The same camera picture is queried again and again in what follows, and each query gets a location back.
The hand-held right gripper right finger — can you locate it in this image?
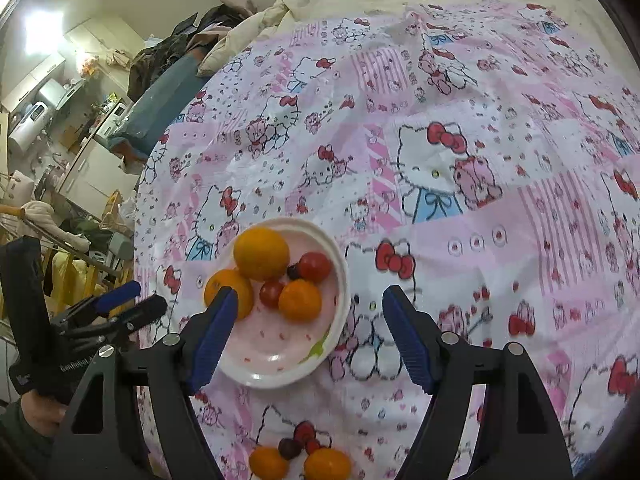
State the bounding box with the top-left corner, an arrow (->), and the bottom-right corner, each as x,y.
382,285 -> 573,480

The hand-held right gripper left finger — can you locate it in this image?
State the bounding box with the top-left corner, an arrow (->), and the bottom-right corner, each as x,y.
47,286 -> 240,480

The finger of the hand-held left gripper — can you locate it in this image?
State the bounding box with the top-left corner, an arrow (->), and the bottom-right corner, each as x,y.
111,294 -> 168,334
96,281 -> 143,314

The large orange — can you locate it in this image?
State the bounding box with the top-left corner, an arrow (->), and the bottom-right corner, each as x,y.
233,227 -> 291,282
204,269 -> 254,321

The pink dotted plate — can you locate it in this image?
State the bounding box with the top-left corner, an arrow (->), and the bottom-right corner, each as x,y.
216,217 -> 351,390

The small red tomato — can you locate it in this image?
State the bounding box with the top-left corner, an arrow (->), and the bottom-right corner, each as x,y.
259,280 -> 287,309

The small tangerine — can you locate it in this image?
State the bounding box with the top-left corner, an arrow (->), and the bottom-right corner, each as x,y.
249,446 -> 291,479
303,448 -> 352,480
278,279 -> 322,323

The person's left forearm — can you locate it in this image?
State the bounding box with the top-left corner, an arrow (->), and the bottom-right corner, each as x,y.
0,402 -> 53,480

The person's left hand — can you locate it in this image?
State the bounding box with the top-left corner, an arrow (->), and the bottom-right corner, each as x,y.
20,391 -> 67,438

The grey stool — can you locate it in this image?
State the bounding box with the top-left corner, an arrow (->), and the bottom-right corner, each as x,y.
107,232 -> 135,273

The yellow cloth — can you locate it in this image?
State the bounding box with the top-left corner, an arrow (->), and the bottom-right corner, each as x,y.
42,249 -> 108,311

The pink cartoon printed blanket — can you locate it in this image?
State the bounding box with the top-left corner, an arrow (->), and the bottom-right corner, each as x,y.
132,0 -> 640,480

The white base cabinet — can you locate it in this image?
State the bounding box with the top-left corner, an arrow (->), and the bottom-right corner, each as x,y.
57,137 -> 138,206

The white washing machine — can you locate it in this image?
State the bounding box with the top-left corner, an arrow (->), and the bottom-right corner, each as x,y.
95,101 -> 131,141

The blue mattress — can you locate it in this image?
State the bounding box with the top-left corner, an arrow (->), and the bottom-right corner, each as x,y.
111,52 -> 211,161

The white water heater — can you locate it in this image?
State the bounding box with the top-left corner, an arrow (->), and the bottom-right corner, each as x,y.
7,101 -> 53,153

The range hood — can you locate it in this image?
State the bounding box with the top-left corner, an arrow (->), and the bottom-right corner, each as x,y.
39,77 -> 86,111

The pile of dark clothes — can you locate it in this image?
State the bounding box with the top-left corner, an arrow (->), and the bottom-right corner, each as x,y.
127,2 -> 261,101

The white wall cabinet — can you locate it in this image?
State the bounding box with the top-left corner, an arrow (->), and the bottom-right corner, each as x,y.
0,52 -> 66,111

